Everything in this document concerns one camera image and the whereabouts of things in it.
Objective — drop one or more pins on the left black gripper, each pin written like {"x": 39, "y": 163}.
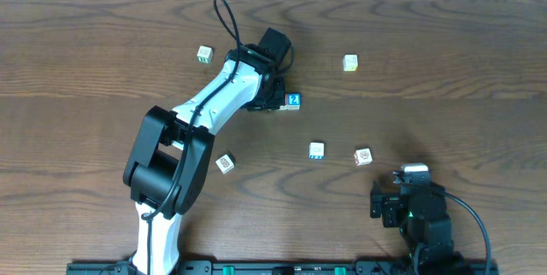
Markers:
{"x": 276, "y": 96}

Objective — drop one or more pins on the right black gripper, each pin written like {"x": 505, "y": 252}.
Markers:
{"x": 385, "y": 207}

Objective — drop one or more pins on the blue number 2 block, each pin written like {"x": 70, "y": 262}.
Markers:
{"x": 293, "y": 101}

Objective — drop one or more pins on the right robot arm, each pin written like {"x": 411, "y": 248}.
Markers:
{"x": 431, "y": 247}

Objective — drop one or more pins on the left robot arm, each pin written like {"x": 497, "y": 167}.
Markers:
{"x": 169, "y": 160}

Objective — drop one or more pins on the wooden block blue edge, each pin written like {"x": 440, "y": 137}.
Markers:
{"x": 316, "y": 150}

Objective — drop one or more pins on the wooden block red drawing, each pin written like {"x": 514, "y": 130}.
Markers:
{"x": 363, "y": 157}

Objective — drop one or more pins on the green letter R block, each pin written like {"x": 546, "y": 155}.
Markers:
{"x": 205, "y": 54}

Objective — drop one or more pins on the wooden block black edge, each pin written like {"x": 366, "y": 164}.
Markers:
{"x": 225, "y": 163}

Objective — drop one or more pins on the yellow-edged wooden block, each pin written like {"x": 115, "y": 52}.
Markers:
{"x": 350, "y": 63}

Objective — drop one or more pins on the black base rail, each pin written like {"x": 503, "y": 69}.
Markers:
{"x": 207, "y": 267}

